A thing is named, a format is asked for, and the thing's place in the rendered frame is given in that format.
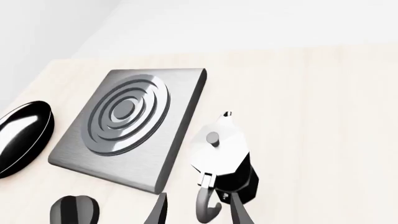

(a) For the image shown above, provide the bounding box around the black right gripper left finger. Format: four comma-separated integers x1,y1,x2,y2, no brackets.
143,192,169,224

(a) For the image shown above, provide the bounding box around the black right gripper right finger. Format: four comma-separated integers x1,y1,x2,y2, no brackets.
229,192,256,224

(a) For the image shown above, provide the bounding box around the silver and black moka pot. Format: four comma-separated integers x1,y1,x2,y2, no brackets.
190,110,260,224

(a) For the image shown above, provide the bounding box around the flat black stove plate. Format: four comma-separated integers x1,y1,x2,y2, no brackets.
47,67,207,195

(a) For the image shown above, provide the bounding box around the black frying pan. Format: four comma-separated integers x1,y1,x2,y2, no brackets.
0,100,55,180

